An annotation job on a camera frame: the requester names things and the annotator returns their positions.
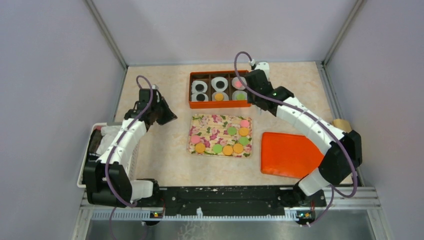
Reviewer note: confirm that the white paper cup one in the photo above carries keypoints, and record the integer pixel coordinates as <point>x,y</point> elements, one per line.
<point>195,82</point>

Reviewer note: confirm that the orange cookie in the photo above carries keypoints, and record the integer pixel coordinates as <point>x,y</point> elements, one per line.
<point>227,150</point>
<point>244,131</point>
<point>200,148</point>
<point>219,97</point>
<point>238,148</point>

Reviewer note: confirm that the pink cookie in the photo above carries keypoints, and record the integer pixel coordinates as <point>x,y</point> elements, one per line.
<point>238,85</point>
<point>244,123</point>
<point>195,139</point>

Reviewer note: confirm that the green cookie middle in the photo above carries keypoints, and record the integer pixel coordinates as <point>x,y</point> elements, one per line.
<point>232,131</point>

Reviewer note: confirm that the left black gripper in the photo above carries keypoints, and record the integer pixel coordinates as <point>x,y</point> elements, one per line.
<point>169,115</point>

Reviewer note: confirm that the green cookie top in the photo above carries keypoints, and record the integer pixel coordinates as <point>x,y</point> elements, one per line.
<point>240,97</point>

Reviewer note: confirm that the white plastic basket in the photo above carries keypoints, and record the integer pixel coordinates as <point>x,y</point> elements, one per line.
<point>91,156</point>

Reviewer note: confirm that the white paper cup five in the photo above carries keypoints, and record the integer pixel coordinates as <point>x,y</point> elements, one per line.
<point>241,79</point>

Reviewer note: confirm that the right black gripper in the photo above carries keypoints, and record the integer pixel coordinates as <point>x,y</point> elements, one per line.
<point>251,100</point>

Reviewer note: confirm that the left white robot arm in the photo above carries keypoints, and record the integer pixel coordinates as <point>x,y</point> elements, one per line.
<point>106,177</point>

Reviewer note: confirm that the white paper cup two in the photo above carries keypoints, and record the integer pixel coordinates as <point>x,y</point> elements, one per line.
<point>219,78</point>

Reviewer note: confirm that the black cookie three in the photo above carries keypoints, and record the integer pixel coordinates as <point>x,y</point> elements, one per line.
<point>220,85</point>

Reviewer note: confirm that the white cloth in basket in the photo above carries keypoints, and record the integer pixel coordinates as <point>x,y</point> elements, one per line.
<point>108,134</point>

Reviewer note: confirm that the white paper cup six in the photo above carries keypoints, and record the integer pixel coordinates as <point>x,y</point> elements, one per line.
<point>239,92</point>

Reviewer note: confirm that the white paper cup three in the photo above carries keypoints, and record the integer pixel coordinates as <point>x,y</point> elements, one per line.
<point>193,97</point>

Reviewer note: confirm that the orange box lid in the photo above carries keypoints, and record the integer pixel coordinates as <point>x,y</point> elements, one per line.
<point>288,155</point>

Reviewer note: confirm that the green cookie bottom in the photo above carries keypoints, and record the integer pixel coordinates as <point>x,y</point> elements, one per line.
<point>217,148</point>

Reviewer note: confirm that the black cookie one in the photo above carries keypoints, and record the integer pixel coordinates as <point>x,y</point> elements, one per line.
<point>199,88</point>

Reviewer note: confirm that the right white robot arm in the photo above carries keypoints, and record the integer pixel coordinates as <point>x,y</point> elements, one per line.
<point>341,149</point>

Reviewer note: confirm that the black cookie two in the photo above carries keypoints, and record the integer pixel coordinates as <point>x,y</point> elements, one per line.
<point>200,97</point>

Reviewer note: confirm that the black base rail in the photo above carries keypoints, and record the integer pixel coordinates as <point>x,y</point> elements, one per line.
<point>230,201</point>

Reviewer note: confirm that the floral serving tray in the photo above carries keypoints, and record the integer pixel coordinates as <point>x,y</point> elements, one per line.
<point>212,129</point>

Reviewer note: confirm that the green cookie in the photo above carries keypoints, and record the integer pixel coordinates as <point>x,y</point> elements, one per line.
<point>244,140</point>
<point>217,148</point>
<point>240,97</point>
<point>232,131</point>

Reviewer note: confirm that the orange compartment box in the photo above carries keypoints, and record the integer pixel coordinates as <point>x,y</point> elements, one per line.
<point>207,76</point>

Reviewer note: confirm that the green cookie right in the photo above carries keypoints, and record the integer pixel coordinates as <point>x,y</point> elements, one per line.
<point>244,140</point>

